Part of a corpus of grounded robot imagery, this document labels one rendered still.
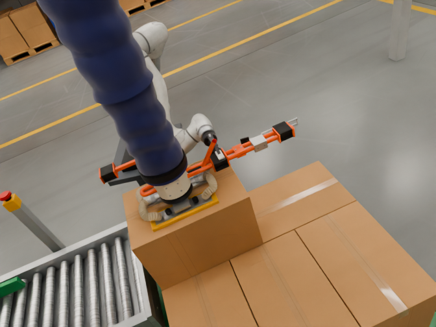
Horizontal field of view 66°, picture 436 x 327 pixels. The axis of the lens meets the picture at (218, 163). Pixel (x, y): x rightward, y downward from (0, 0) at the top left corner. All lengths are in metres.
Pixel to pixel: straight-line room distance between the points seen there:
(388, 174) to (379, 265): 1.26
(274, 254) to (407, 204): 1.26
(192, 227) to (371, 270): 0.88
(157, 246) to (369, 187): 1.80
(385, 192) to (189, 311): 1.74
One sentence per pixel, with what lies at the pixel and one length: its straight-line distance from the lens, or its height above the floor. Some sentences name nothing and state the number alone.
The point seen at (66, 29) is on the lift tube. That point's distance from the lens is 1.20.
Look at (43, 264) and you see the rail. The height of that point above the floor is 0.59.
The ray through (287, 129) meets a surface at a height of 1.10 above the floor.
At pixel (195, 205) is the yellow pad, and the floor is 0.97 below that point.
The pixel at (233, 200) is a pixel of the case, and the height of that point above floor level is 0.95.
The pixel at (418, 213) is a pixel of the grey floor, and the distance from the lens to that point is 2.76.
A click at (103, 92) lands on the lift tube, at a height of 1.64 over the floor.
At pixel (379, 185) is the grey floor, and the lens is 2.89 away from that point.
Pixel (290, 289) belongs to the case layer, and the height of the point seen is 0.54.
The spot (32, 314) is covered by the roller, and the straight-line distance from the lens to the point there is 2.32.
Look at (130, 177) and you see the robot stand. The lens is 2.32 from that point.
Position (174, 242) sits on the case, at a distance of 1.66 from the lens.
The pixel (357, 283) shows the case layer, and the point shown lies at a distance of 1.79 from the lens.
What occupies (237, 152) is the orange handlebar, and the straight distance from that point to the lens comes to 1.62.
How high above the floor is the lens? 2.13
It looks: 41 degrees down
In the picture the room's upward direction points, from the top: 19 degrees counter-clockwise
